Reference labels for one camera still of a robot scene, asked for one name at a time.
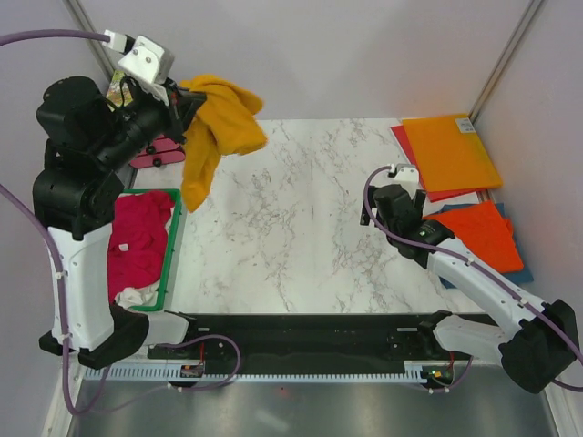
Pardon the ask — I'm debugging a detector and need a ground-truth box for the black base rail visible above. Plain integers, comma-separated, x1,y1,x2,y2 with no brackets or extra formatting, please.
148,314,468,376

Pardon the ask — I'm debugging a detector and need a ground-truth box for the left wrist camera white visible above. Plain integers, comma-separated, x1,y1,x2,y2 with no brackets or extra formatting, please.
103,30,174,85

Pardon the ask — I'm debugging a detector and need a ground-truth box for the right aluminium corner post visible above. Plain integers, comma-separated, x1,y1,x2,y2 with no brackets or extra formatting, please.
468,0,547,124

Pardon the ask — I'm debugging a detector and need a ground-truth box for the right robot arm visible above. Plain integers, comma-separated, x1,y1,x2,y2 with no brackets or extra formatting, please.
361,184,582,393

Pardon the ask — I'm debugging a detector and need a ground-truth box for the magenta t shirt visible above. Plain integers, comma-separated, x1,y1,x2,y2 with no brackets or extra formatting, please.
107,190,175,302

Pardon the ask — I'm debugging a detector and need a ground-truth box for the purple cable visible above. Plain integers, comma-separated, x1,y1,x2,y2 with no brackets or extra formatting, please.
363,165,583,395
0,28,243,416

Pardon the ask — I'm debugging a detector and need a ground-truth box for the orange plastic folder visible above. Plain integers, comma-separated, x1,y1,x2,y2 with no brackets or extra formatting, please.
403,114,503,192

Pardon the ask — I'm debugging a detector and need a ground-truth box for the green illustrated book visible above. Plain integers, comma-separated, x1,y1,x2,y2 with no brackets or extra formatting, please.
106,70,132,107

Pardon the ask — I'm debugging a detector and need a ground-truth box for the folded orange t shirt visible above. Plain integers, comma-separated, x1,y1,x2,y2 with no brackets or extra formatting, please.
427,199,525,274

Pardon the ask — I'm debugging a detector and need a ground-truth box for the white slotted cable duct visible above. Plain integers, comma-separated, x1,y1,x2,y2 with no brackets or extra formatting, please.
107,362,445,384

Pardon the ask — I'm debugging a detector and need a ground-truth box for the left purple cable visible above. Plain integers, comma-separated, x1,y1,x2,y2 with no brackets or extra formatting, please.
0,28,243,416

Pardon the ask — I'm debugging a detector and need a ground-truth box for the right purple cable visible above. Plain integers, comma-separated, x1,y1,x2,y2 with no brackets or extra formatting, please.
363,165,583,395

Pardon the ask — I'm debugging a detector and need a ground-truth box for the yellow t shirt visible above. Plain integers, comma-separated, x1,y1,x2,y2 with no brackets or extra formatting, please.
180,75,268,212

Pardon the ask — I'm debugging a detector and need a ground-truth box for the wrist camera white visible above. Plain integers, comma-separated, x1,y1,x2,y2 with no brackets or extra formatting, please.
103,30,174,85
388,164,420,198

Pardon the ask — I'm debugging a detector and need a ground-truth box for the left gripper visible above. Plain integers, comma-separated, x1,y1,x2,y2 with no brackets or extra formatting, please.
98,75,209,168

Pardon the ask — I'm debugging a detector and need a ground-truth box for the red plastic folder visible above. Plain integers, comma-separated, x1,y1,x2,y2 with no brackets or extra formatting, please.
391,125,476,202

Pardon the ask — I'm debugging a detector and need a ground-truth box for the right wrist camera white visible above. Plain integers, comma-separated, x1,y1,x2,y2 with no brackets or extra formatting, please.
388,164,420,198

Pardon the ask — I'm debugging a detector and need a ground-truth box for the green plastic tray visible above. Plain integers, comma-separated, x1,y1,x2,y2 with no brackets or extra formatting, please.
120,189,183,311

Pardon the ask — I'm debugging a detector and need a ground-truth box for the pink and black drawer unit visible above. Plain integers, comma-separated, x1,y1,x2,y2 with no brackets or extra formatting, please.
129,137,185,169

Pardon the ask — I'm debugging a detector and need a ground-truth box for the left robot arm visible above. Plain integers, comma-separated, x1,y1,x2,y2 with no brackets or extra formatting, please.
32,76,206,370

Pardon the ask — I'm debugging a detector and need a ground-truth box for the white t shirt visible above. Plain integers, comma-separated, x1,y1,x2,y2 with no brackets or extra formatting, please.
114,282,159,309

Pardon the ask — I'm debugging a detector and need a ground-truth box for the aluminium corner post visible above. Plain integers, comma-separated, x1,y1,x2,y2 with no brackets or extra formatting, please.
62,0,115,82
468,0,547,124

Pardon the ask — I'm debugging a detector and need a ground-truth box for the left aluminium corner post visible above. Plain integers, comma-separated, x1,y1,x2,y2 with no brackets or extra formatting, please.
62,0,115,82

